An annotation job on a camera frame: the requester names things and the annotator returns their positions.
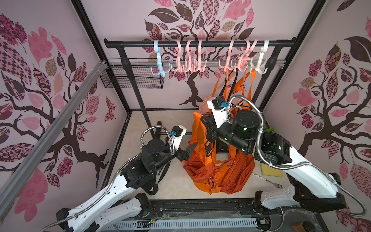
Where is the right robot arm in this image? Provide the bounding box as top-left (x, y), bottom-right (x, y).
top-left (201, 94), bottom-right (367, 217)

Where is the bright orange sling bag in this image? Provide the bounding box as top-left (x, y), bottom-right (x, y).
top-left (232, 70), bottom-right (257, 100)

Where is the white slotted cable duct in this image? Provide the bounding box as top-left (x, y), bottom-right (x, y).
top-left (104, 218), bottom-right (258, 232)

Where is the yellow sponge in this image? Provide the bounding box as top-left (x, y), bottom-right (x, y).
top-left (260, 163), bottom-right (283, 177)

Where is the pink plastic hook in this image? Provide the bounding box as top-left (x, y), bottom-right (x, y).
top-left (183, 40), bottom-right (194, 73)
top-left (193, 40), bottom-right (206, 73)
top-left (234, 40), bottom-right (250, 72)
top-left (237, 40), bottom-right (258, 72)
top-left (170, 40), bottom-right (183, 73)
top-left (219, 40), bottom-right (235, 72)

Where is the black wire basket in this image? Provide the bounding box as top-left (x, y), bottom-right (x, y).
top-left (100, 64), bottom-right (165, 90)

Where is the black clothes rack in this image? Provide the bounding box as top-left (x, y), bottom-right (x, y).
top-left (103, 37), bottom-right (296, 151)

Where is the black sling bag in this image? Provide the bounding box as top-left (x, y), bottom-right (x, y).
top-left (219, 70), bottom-right (239, 101)

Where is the orange strap bag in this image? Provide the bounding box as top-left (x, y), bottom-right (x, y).
top-left (188, 69), bottom-right (230, 159)

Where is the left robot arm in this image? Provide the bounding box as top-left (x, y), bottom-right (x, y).
top-left (42, 125), bottom-right (191, 232)

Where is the dark orange backpack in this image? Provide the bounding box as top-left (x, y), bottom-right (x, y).
top-left (184, 144), bottom-right (216, 183)

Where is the metal fork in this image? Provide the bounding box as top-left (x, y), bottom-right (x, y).
top-left (252, 173), bottom-right (285, 189)

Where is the grey aluminium rail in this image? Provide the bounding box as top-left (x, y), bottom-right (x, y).
top-left (1, 61), bottom-right (107, 217)

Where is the white plastic hook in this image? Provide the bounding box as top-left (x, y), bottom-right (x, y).
top-left (250, 40), bottom-right (269, 75)

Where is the pink plastic hook rightmost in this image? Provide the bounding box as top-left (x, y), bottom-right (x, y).
top-left (237, 40), bottom-right (258, 72)

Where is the salmon pink sling bag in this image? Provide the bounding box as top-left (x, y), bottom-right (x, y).
top-left (199, 70), bottom-right (236, 114)

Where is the light blue plastic hook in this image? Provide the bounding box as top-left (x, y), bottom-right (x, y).
top-left (151, 40), bottom-right (170, 77)

